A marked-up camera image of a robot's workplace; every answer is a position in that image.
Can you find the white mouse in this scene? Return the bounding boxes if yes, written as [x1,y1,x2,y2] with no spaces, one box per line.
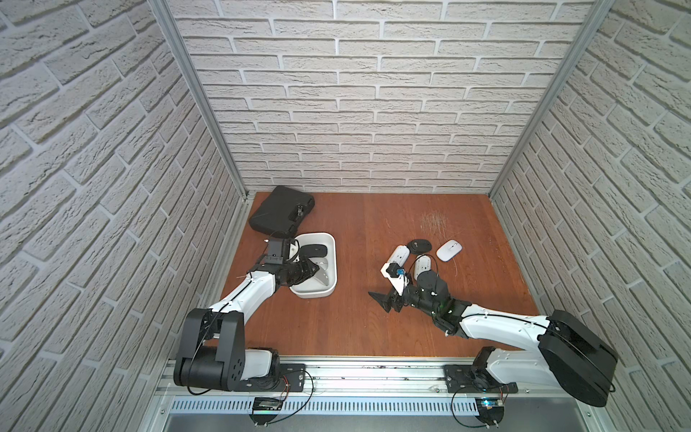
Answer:
[388,245,410,266]
[413,255,432,279]
[312,259,330,286]
[435,239,462,262]

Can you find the black mouse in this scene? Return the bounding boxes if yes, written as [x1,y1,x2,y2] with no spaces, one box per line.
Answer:
[299,244,329,258]
[407,239,432,256]

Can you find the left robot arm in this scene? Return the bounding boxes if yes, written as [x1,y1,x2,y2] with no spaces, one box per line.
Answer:
[174,258,323,395]

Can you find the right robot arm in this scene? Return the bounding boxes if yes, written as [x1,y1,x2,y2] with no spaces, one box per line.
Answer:
[370,268,619,408]

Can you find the white storage box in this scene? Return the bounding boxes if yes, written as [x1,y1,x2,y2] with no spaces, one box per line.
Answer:
[290,232,338,299]

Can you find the black carrying case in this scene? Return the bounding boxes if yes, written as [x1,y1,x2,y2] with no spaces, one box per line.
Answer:
[249,185,315,239]

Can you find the right controller board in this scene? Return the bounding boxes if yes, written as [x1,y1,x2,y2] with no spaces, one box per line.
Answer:
[475,398,505,425]

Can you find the controller board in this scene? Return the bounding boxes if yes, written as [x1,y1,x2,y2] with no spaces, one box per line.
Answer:
[252,397,284,412]
[475,398,505,425]

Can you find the left controller board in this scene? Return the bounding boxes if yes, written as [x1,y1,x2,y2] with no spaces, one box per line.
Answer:
[252,397,284,412]

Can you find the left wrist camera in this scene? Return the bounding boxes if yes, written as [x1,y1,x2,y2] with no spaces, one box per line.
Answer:
[265,239,293,265]

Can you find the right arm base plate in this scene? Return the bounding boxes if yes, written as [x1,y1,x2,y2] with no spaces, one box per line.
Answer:
[443,365,518,395]

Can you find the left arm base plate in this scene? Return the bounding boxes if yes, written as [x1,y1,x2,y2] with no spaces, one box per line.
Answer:
[235,364,306,393]

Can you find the aluminium front rail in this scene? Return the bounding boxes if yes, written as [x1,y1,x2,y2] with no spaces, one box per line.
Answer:
[155,355,597,401]

